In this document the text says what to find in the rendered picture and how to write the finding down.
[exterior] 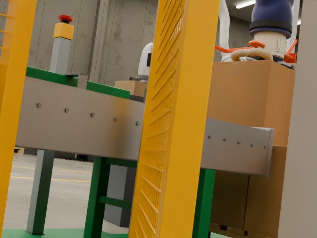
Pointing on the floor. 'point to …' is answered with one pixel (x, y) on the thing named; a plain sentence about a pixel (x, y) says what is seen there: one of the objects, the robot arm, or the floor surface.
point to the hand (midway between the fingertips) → (293, 60)
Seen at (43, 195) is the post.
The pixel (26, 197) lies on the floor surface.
